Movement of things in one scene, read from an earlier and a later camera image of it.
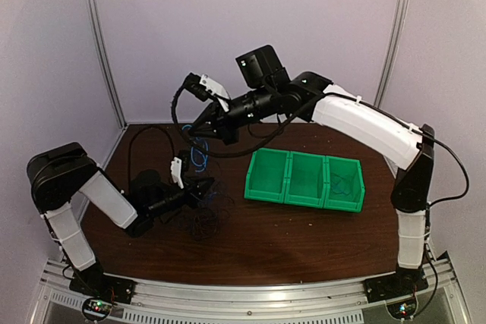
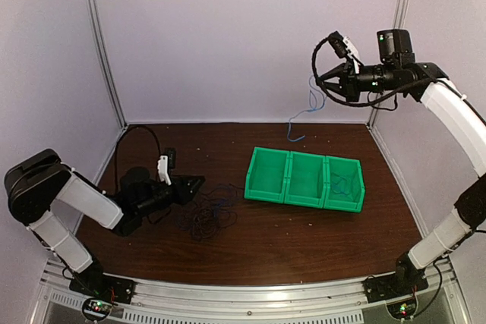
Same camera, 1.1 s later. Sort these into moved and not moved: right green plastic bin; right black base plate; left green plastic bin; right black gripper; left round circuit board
Moved: right black gripper
Not moved: left round circuit board; right green plastic bin; left green plastic bin; right black base plate
